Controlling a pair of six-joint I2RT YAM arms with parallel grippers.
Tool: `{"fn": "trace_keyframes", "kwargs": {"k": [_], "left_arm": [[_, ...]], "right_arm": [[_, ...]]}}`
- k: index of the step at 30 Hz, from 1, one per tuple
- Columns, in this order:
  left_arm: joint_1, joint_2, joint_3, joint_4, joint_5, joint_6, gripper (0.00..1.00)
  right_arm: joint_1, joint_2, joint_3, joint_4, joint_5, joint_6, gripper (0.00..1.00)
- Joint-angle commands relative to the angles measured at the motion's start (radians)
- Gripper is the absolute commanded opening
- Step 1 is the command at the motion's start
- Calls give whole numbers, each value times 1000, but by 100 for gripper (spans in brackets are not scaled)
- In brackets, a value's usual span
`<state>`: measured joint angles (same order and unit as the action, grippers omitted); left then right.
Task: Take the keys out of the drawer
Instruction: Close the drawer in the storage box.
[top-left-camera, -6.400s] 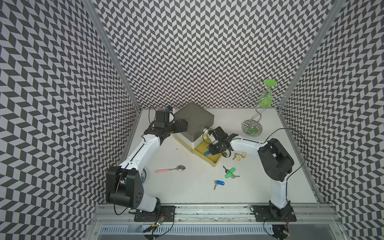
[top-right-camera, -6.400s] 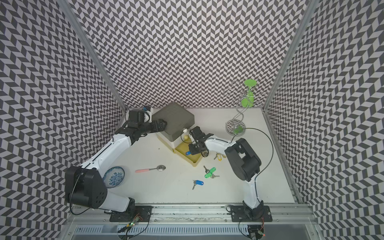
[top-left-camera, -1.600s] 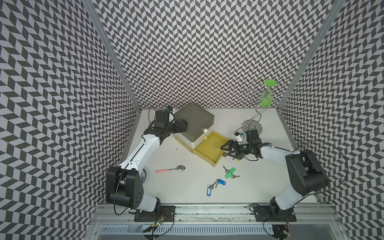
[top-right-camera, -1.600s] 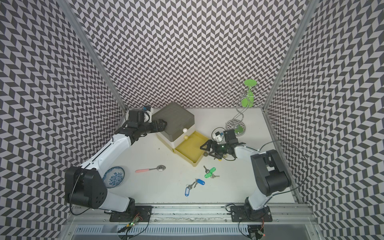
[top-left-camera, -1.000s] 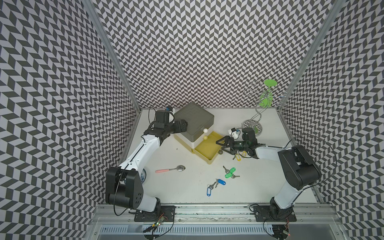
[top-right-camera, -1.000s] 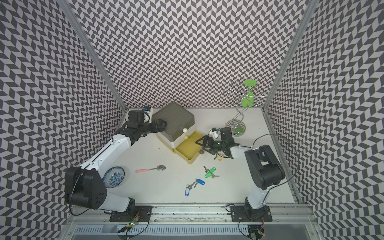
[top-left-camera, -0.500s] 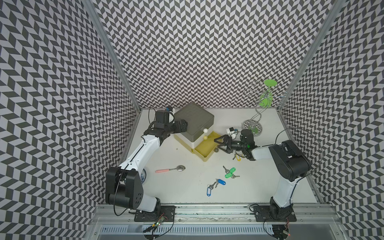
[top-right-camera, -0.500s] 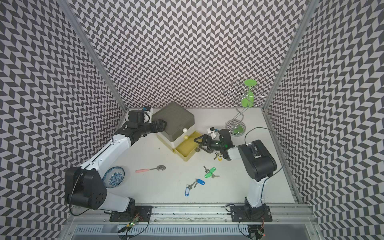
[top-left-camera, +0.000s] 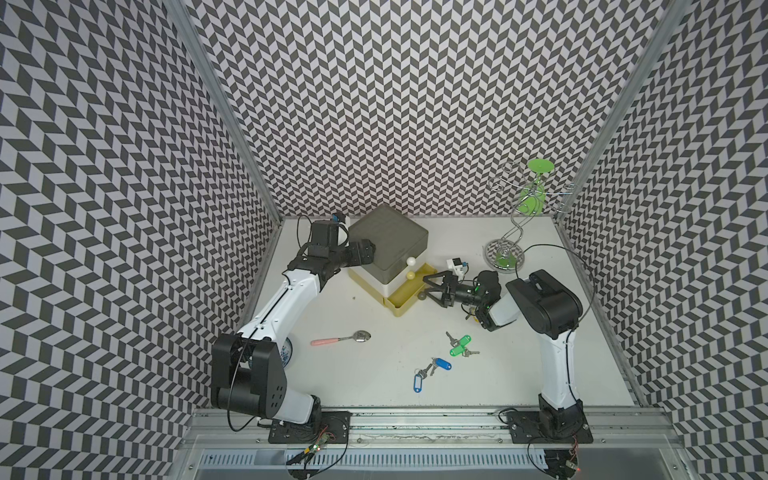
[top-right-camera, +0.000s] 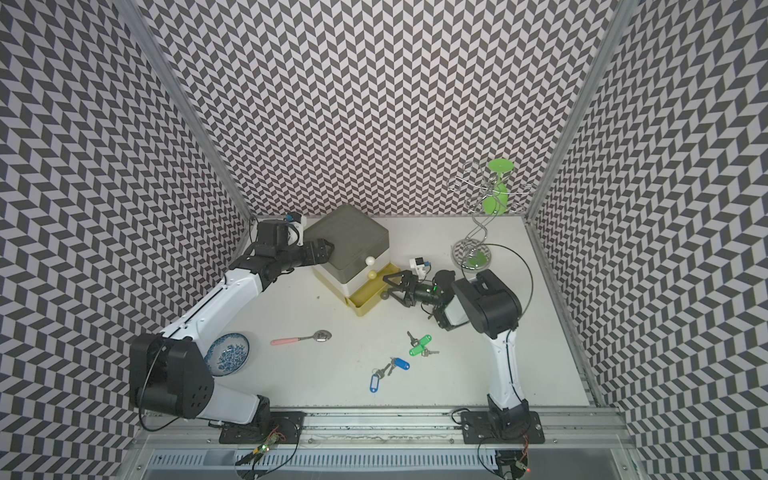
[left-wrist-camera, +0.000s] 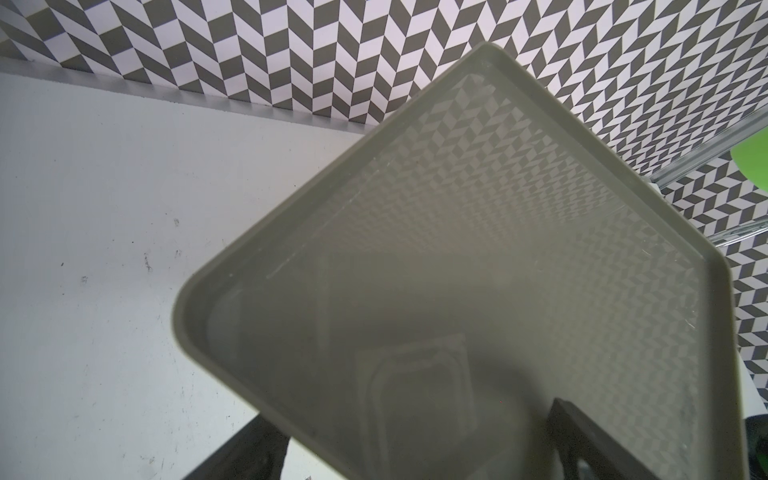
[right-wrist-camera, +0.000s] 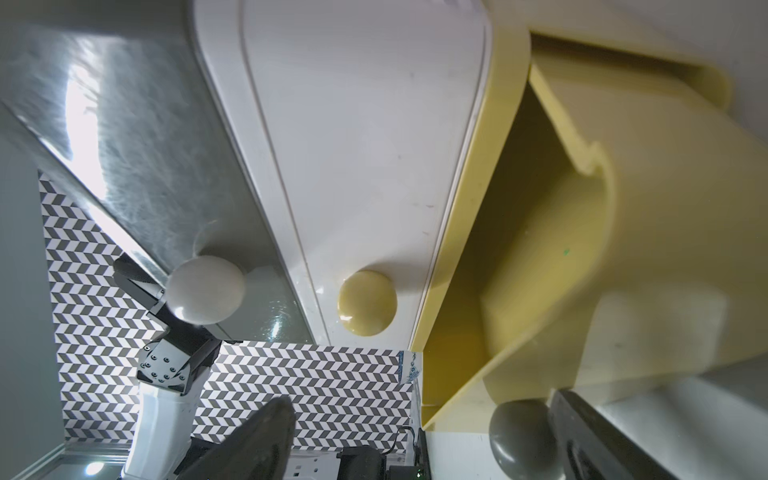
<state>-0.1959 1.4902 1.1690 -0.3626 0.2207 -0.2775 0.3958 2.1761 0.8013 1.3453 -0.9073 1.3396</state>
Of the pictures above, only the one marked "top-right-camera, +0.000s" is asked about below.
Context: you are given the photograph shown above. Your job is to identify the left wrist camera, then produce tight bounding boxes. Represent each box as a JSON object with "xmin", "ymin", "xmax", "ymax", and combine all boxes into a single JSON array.
[{"xmin": 284, "ymin": 212, "xmax": 307, "ymax": 246}]

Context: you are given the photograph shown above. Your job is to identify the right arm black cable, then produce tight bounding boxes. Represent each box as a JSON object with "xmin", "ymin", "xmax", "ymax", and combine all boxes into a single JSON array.
[{"xmin": 479, "ymin": 242, "xmax": 535, "ymax": 319}]

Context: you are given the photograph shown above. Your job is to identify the chrome spiral mug tree stand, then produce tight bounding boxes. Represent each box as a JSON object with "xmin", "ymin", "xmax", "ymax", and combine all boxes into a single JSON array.
[{"xmin": 450, "ymin": 158, "xmax": 517, "ymax": 278}]

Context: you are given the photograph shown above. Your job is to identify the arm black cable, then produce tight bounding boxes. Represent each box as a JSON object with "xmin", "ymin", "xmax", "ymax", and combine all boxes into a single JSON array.
[
  {"xmin": 137, "ymin": 353, "xmax": 181, "ymax": 433},
  {"xmin": 479, "ymin": 242, "xmax": 535, "ymax": 319}
]

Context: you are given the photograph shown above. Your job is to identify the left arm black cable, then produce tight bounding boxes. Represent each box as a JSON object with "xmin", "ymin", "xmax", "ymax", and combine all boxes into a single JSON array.
[{"xmin": 137, "ymin": 353, "xmax": 181, "ymax": 433}]

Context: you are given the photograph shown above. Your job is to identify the pink handled metal spoon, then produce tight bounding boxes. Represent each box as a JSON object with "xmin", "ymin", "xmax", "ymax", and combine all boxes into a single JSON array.
[{"xmin": 270, "ymin": 330, "xmax": 332, "ymax": 346}]

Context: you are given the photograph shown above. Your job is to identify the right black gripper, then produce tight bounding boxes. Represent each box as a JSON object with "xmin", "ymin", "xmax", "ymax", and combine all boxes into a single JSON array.
[{"xmin": 382, "ymin": 271, "xmax": 443, "ymax": 307}]

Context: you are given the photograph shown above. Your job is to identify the yellow bottom drawer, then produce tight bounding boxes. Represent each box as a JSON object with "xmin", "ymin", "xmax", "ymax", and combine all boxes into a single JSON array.
[{"xmin": 346, "ymin": 263, "xmax": 400, "ymax": 317}]

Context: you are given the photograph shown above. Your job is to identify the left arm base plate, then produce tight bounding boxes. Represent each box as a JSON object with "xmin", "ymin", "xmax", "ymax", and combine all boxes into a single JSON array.
[{"xmin": 218, "ymin": 411, "xmax": 306, "ymax": 445}]

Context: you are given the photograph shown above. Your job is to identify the grey drawer cabinet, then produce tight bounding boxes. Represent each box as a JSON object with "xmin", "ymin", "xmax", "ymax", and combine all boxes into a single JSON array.
[{"xmin": 304, "ymin": 204, "xmax": 390, "ymax": 298}]

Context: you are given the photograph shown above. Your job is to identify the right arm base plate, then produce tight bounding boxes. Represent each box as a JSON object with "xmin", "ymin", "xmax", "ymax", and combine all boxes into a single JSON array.
[{"xmin": 459, "ymin": 411, "xmax": 546, "ymax": 445}]

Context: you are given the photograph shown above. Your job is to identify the aluminium front rail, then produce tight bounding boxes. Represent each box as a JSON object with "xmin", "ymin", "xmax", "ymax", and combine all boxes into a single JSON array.
[{"xmin": 125, "ymin": 406, "xmax": 637, "ymax": 451}]

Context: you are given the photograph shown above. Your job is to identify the blue patterned white plate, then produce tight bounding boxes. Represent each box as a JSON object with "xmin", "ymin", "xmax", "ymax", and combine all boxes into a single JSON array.
[{"xmin": 204, "ymin": 333, "xmax": 250, "ymax": 377}]

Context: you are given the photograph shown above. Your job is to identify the keys with blue tag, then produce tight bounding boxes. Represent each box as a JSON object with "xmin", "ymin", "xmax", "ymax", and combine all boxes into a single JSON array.
[{"xmin": 380, "ymin": 357, "xmax": 410, "ymax": 378}]

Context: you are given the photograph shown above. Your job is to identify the keys with green tag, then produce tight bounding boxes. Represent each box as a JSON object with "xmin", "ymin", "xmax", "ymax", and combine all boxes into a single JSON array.
[{"xmin": 407, "ymin": 331, "xmax": 432, "ymax": 357}]

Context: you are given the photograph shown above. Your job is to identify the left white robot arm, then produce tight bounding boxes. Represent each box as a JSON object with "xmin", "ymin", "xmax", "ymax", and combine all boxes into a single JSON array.
[{"xmin": 128, "ymin": 213, "xmax": 334, "ymax": 424}]

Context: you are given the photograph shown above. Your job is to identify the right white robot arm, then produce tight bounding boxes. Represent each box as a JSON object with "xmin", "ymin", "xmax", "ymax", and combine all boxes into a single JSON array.
[{"xmin": 380, "ymin": 270, "xmax": 533, "ymax": 443}]

